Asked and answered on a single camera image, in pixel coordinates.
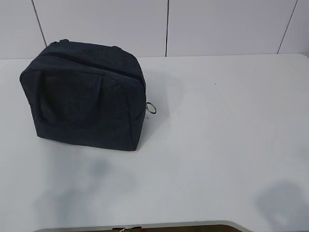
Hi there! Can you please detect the navy blue lunch bag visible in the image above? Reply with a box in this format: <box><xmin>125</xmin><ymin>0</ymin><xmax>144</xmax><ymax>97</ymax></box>
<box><xmin>19</xmin><ymin>39</ymin><xmax>146</xmax><ymax>151</ymax></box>

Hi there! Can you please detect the metal zipper pull ring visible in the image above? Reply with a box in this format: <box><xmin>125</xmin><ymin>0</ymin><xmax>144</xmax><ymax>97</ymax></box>
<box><xmin>145</xmin><ymin>101</ymin><xmax>158</xmax><ymax>115</ymax></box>

